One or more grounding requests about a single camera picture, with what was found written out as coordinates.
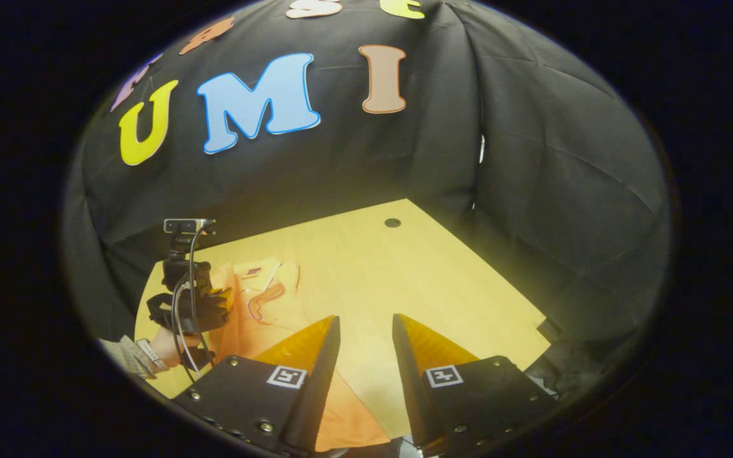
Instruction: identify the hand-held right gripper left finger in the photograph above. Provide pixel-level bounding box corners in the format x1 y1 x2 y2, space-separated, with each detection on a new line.
171 316 342 456

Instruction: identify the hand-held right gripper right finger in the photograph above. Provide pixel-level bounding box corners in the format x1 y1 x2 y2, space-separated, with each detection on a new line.
393 313 561 457

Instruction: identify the orange T-shirt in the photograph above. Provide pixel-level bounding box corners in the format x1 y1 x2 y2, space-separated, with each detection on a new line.
213 256 393 454

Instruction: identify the wristwatch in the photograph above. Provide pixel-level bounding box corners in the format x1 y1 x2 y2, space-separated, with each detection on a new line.
136 338 169 373

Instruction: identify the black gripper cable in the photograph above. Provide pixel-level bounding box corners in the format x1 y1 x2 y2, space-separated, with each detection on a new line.
171 223 216 377

